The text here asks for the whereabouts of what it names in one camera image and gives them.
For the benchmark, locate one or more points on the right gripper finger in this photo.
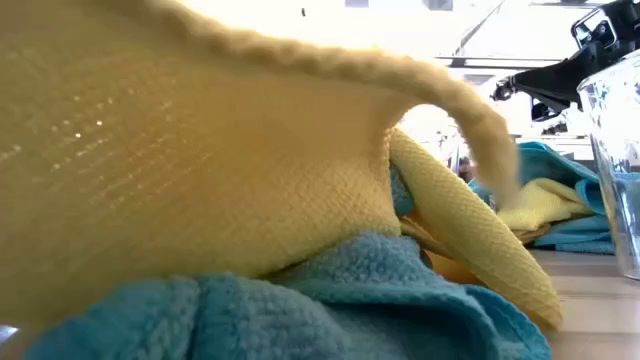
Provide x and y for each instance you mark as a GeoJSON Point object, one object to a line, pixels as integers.
{"type": "Point", "coordinates": [555, 82]}
{"type": "Point", "coordinates": [560, 115]}

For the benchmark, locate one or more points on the blue microfiber towel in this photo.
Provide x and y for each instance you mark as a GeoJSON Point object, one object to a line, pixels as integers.
{"type": "Point", "coordinates": [575, 235]}
{"type": "Point", "coordinates": [300, 310]}
{"type": "Point", "coordinates": [550, 160]}

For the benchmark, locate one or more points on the yellow microfiber towel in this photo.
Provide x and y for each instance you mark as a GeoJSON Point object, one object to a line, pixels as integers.
{"type": "Point", "coordinates": [545, 205]}
{"type": "Point", "coordinates": [200, 175]}

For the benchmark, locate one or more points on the clear plastic basket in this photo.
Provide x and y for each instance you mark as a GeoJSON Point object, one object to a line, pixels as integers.
{"type": "Point", "coordinates": [615, 150]}

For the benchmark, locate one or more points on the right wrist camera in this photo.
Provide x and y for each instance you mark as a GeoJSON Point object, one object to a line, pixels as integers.
{"type": "Point", "coordinates": [595, 30]}

